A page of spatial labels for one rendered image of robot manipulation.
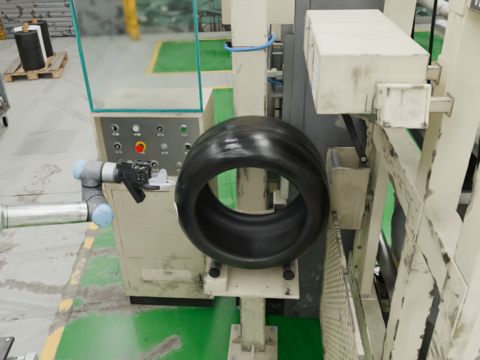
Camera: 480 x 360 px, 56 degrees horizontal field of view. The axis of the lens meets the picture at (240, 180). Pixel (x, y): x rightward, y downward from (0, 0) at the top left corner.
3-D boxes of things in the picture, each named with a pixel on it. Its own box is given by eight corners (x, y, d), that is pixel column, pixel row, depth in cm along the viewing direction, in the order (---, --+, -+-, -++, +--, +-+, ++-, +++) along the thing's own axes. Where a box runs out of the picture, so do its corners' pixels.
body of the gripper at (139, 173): (147, 171, 157) (113, 166, 157) (147, 191, 162) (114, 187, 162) (152, 161, 164) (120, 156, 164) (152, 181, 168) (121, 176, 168)
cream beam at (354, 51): (301, 53, 161) (303, 10, 154) (373, 53, 159) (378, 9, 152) (313, 116, 109) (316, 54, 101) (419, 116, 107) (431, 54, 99)
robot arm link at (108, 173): (102, 186, 162) (110, 175, 169) (115, 188, 162) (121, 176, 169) (101, 168, 158) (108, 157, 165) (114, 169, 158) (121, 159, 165)
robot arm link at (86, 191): (86, 218, 163) (84, 192, 158) (79, 204, 171) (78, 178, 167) (108, 215, 166) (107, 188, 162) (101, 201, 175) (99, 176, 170)
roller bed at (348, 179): (322, 204, 209) (327, 146, 194) (354, 205, 208) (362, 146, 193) (326, 229, 192) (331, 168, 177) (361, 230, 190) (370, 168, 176)
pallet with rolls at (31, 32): (21, 62, 795) (9, 17, 758) (68, 59, 809) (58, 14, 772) (5, 83, 693) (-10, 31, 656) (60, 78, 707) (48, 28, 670)
